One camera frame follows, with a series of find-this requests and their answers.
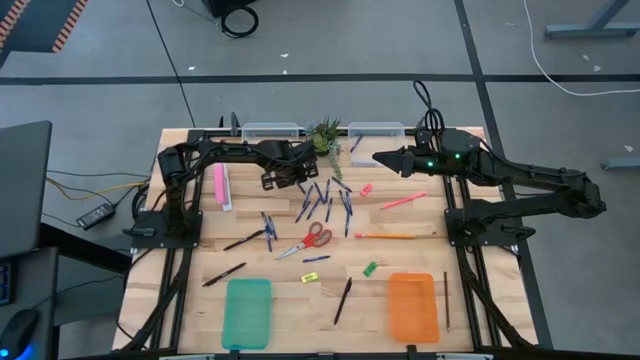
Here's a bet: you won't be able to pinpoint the dark grey click pen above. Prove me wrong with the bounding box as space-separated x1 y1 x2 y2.
333 276 354 327

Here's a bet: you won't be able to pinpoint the teal plastic bin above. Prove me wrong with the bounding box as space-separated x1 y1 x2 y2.
221 278 274 351

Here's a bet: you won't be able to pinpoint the black box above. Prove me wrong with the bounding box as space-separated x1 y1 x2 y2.
201 0 257 19

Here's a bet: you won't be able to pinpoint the grey table foot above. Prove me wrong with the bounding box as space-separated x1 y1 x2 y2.
601 155 640 172

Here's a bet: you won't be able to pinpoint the potted succulent plant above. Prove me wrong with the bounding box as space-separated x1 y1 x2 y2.
304 117 346 181

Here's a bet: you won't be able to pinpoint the black aluminium table frame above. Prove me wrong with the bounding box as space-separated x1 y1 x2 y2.
112 127 540 360

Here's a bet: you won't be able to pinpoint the white floor cable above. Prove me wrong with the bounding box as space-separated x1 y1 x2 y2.
522 0 640 97

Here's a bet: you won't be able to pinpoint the pink stapler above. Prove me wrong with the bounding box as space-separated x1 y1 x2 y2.
213 162 234 213

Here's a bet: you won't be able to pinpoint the dark grey desk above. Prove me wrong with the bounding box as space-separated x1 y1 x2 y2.
0 247 60 360

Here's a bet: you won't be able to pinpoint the black pen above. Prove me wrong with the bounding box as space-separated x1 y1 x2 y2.
222 228 267 252
201 261 248 288

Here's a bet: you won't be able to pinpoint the dark grey monitor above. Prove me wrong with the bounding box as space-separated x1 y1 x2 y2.
0 119 54 260

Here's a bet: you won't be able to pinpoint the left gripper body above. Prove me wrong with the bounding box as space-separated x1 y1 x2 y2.
257 139 320 192

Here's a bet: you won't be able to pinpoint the black power adapter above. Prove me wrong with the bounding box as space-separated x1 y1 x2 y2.
75 202 117 232

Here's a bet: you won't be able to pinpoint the black computer mouse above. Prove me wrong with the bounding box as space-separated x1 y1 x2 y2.
0 308 40 360

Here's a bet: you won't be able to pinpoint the red-handled scissors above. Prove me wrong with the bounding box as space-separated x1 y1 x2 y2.
274 221 334 262

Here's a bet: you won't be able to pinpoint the clear plastic bin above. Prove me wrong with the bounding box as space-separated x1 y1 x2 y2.
347 121 407 168
240 121 301 146

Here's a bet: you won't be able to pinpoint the orange pencil with pink eraser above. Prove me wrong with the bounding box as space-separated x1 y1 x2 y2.
354 232 417 240

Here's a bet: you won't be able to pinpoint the hazard-striped floor mat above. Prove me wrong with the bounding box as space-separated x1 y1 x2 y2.
0 0 90 55

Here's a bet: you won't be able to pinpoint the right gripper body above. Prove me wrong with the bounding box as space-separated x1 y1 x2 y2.
399 143 448 179

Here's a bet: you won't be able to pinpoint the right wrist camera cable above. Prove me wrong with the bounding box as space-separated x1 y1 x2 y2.
412 79 447 149

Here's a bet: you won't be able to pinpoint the black coiled cable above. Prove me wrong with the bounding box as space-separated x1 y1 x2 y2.
219 4 261 40

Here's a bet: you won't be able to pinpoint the brown pencil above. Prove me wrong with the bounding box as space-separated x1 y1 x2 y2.
443 271 451 333

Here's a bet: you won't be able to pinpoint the grey table leg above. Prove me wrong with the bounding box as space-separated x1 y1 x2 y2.
544 0 640 40

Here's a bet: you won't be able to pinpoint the orange plastic bin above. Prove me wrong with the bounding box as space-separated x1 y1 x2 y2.
388 272 441 345

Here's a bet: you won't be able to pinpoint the thin black floor cable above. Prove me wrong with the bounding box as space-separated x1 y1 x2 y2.
145 0 197 129

